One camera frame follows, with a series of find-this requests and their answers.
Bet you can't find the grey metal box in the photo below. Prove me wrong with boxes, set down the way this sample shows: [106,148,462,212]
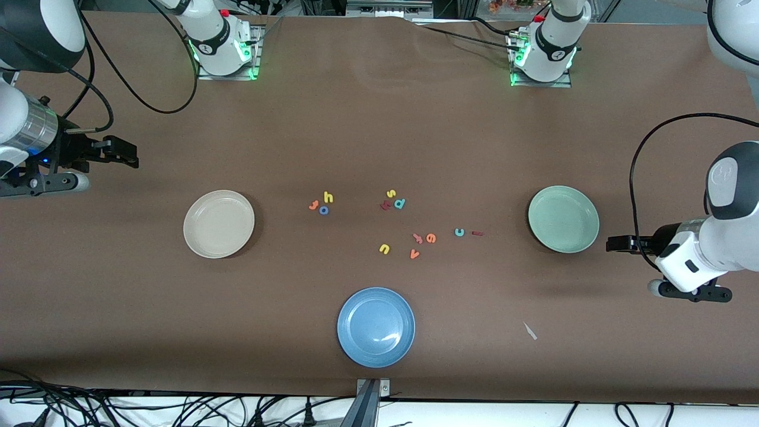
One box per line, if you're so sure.
[346,0,433,18]

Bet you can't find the looped black floor cable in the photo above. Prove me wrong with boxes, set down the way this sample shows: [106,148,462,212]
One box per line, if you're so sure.
[616,402,674,427]

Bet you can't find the green plate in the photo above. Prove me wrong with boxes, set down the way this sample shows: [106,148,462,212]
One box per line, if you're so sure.
[528,186,600,254]

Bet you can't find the beige brown plate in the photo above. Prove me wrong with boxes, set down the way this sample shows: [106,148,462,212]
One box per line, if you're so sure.
[183,190,256,259]

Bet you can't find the tangled black floor cables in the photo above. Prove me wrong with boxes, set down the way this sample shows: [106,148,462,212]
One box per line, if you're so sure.
[0,371,333,427]

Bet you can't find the black base power cable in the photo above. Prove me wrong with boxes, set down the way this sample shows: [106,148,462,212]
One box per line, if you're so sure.
[413,17,522,51]

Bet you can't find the blue plate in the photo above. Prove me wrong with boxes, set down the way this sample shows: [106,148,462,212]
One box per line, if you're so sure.
[337,287,416,368]

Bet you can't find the grey metal clamp bracket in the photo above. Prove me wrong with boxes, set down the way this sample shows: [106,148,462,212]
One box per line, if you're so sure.
[356,378,391,398]

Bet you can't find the brown table cover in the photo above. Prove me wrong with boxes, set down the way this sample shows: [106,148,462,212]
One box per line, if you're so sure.
[0,11,759,405]

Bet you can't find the orange dried flowers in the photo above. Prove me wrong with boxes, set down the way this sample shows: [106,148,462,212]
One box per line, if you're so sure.
[489,0,537,14]

